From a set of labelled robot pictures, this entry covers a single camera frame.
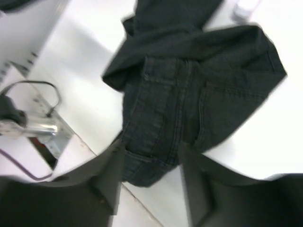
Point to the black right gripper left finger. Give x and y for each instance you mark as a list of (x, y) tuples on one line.
[(85, 197)]

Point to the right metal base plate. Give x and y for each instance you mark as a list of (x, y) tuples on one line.
[(44, 128)]

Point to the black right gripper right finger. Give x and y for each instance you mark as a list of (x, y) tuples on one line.
[(219, 197)]

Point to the dark denim trousers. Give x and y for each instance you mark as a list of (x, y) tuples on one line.
[(182, 83)]

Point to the white clothes rack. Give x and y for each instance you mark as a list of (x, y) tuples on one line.
[(243, 10)]

